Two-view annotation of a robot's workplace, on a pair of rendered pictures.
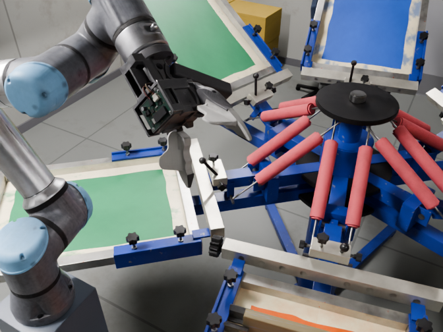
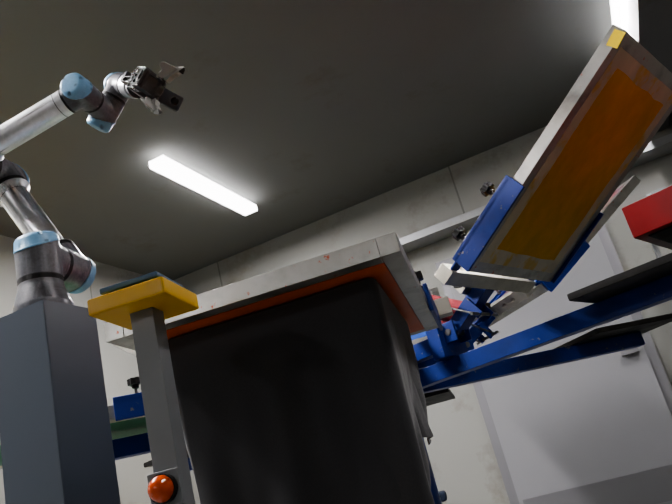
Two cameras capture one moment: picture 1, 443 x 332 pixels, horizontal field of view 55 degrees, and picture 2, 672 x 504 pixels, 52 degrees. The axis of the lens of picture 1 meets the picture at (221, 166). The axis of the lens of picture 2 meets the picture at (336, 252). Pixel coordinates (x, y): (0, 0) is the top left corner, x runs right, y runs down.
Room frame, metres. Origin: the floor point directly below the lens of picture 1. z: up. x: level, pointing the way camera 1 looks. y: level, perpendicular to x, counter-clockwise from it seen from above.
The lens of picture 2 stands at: (-1.15, -0.05, 0.58)
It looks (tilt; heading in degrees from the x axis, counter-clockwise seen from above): 19 degrees up; 351
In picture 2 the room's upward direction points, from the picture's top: 15 degrees counter-clockwise
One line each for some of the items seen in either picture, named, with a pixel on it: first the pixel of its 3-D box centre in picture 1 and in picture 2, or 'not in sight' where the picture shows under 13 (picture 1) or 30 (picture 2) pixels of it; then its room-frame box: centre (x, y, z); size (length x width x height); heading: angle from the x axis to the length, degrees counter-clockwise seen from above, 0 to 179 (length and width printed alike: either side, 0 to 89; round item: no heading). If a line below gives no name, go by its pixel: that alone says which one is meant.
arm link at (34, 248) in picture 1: (28, 252); (39, 257); (0.65, 0.44, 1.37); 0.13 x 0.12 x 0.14; 162
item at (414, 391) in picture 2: not in sight; (411, 397); (0.33, -0.37, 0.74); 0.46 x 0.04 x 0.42; 162
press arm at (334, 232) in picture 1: (329, 247); not in sight; (0.98, -0.37, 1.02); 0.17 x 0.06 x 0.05; 162
